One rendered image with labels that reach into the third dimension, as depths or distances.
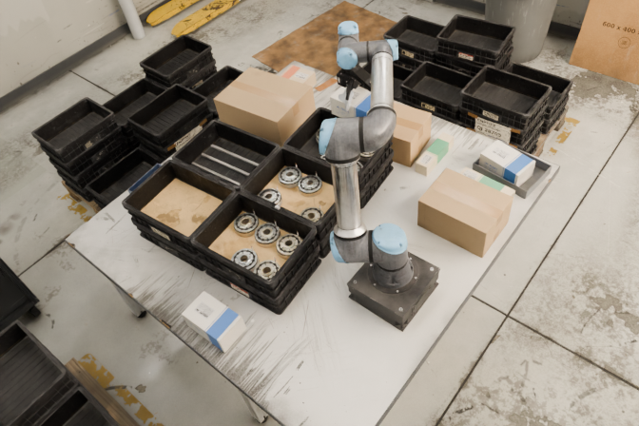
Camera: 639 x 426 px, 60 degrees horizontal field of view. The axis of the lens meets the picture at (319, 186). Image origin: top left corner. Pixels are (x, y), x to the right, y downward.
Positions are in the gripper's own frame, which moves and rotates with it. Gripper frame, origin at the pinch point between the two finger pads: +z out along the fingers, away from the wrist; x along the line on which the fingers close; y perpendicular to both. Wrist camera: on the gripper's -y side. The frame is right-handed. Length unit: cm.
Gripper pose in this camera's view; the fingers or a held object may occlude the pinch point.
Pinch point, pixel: (358, 102)
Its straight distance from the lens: 231.1
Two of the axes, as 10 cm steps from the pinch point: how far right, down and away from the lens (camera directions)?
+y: -7.7, -4.0, 5.0
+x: -6.3, 6.1, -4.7
